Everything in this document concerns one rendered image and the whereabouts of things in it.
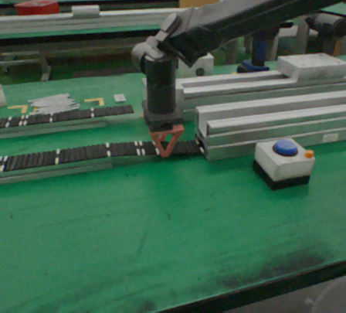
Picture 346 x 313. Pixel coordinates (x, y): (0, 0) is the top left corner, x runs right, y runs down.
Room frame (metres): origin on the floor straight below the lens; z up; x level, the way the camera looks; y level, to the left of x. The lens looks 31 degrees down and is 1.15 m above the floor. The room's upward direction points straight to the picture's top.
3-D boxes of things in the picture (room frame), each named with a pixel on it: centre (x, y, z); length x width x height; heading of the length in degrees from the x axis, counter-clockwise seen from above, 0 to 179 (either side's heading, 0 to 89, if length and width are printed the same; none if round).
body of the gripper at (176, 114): (0.55, 0.02, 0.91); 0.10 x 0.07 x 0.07; 15
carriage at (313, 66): (0.86, -0.40, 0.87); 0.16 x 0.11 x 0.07; 105
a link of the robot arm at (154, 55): (0.56, 0.03, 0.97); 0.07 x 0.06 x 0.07; 24
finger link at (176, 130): (0.54, 0.02, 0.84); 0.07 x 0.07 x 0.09; 15
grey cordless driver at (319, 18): (1.08, -0.51, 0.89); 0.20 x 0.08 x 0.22; 17
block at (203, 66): (1.01, -0.08, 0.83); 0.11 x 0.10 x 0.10; 11
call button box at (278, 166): (0.49, -0.21, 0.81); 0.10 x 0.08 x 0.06; 15
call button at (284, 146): (0.48, -0.21, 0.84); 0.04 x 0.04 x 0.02
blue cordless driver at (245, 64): (1.05, -0.27, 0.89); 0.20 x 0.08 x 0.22; 17
